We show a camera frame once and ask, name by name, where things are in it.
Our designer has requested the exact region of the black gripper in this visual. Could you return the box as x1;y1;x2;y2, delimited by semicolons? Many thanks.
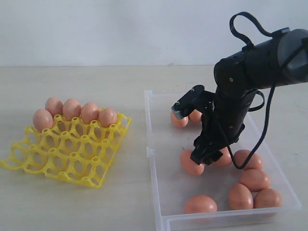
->
190;89;257;166

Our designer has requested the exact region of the brown egg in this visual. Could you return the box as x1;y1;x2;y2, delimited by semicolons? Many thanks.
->
188;110;202;123
180;149;205;176
170;112;189;128
63;98;81;121
228;183;254;210
32;109;53;132
80;102;99;124
45;97;63;116
184;195;218;214
98;108;117;128
234;149;264;170
213;147;232;167
254;188;282;208
239;169;271;192

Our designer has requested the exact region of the yellow plastic egg tray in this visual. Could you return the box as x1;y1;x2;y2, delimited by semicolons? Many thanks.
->
0;114;131;188

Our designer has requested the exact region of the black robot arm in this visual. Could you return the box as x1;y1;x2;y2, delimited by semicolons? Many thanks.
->
182;29;308;165

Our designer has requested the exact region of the clear plastic container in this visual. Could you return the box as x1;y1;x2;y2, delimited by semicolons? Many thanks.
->
144;90;301;231

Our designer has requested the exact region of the black camera cable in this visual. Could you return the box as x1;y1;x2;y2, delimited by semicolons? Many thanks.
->
216;11;308;170

